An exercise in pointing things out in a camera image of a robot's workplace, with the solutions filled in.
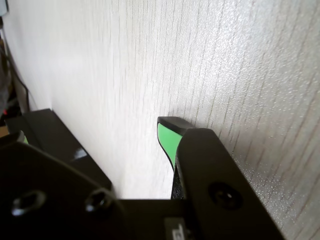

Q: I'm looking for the slim black gripper finger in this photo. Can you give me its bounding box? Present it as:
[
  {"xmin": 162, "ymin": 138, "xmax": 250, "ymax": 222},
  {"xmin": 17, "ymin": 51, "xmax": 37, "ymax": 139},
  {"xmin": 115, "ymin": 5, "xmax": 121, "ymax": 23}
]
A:
[{"xmin": 156, "ymin": 116, "xmax": 287, "ymax": 240}]

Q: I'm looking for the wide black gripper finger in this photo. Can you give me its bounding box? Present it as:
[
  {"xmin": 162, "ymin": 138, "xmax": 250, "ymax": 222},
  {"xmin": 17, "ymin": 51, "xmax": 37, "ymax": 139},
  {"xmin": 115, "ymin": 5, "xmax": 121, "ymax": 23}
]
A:
[{"xmin": 0, "ymin": 129, "xmax": 131, "ymax": 240}]

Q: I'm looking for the black open box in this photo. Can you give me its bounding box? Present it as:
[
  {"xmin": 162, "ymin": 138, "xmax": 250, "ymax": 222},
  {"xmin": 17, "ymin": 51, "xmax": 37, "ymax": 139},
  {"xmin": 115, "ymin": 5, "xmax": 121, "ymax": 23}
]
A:
[{"xmin": 23, "ymin": 107, "xmax": 113, "ymax": 194}]

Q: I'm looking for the black cardboard box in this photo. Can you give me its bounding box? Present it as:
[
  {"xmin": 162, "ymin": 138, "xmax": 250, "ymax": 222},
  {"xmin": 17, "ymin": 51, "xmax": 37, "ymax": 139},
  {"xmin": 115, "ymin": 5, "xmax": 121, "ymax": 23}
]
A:
[{"xmin": 4, "ymin": 111, "xmax": 43, "ymax": 148}]

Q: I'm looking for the thick black power cable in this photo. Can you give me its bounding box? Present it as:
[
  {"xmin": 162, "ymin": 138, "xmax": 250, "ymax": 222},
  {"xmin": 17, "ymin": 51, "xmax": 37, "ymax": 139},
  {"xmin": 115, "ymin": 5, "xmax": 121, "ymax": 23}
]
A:
[{"xmin": 0, "ymin": 42, "xmax": 30, "ymax": 112}]

